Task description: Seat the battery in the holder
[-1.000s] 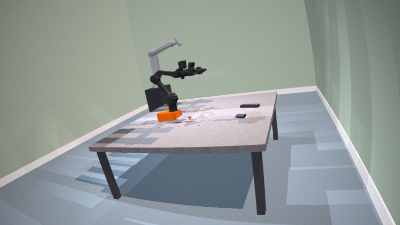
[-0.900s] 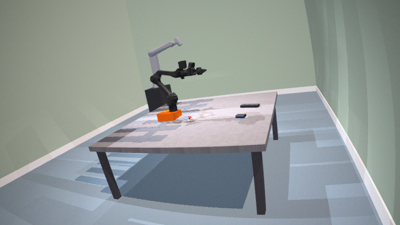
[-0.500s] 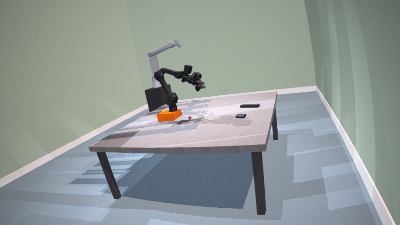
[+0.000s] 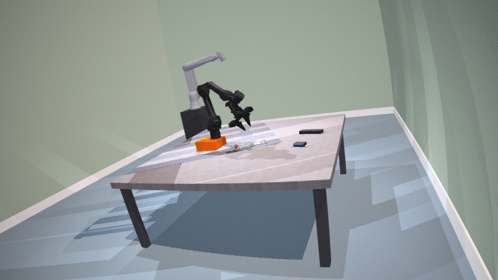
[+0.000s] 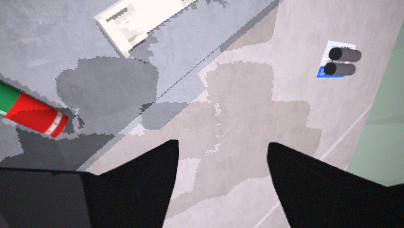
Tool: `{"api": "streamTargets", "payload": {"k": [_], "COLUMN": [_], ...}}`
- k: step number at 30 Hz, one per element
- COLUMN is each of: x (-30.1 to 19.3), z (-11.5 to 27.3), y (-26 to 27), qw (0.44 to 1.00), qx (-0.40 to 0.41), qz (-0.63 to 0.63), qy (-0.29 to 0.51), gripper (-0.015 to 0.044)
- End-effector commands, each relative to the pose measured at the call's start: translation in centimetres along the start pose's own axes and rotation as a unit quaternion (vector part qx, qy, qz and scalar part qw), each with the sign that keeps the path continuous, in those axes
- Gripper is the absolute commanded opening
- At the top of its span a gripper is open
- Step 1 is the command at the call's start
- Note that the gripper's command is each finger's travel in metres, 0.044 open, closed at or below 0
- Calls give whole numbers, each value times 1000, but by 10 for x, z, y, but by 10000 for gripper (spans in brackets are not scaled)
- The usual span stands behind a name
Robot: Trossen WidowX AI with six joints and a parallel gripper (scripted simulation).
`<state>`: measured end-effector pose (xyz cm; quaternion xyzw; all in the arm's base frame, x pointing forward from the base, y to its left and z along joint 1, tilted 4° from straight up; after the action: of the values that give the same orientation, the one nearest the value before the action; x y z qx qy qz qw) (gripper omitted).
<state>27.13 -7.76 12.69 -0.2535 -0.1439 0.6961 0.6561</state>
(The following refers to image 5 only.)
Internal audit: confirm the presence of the red and green battery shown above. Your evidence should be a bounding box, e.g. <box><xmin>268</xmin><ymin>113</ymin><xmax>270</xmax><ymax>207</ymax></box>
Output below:
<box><xmin>0</xmin><ymin>82</ymin><xmax>68</xmax><ymax>137</ymax></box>

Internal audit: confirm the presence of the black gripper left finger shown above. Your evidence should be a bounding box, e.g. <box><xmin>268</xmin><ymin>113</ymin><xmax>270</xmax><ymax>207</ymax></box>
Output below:
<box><xmin>0</xmin><ymin>140</ymin><xmax>179</xmax><ymax>228</ymax></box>

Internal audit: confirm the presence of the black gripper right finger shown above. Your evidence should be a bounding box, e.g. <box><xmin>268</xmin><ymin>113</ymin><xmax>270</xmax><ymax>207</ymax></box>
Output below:
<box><xmin>267</xmin><ymin>142</ymin><xmax>404</xmax><ymax>228</ymax></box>

